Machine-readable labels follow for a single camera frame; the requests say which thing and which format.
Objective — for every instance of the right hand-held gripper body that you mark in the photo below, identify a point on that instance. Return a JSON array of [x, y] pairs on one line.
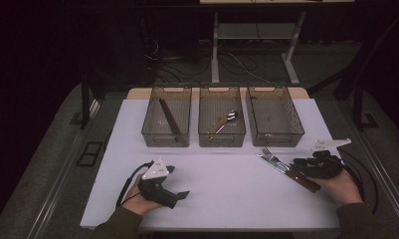
[[323, 167]]

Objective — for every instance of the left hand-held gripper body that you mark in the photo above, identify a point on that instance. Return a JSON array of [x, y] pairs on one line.
[[155, 187]]

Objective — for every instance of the translucent grey plastic bin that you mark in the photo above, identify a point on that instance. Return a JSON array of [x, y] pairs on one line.
[[167, 139], [273, 139], [220, 141]]

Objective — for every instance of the silver metal fork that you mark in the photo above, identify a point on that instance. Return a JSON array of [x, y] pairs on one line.
[[268, 153]]

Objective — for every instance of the dark brown wooden chopstick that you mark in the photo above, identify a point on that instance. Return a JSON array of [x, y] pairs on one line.
[[169, 117], [172, 115]]

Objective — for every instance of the person's left hand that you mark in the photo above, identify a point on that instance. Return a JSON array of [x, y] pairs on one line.
[[137, 202]]

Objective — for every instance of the person's right hand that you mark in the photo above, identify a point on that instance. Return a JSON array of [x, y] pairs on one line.
[[344, 191]]

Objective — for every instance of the black metal stand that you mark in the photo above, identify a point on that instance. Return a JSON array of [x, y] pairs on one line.
[[85, 99], [358, 103]]

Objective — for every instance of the light wooden table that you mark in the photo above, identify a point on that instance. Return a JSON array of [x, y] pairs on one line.
[[137, 94]]

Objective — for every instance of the metal floor rail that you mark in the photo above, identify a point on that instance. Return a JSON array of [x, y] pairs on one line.
[[386, 186], [64, 172]]

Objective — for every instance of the black floor frame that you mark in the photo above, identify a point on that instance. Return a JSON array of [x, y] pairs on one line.
[[89, 153]]

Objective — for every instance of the white metal desk frame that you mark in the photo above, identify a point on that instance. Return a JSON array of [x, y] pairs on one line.
[[215, 49]]

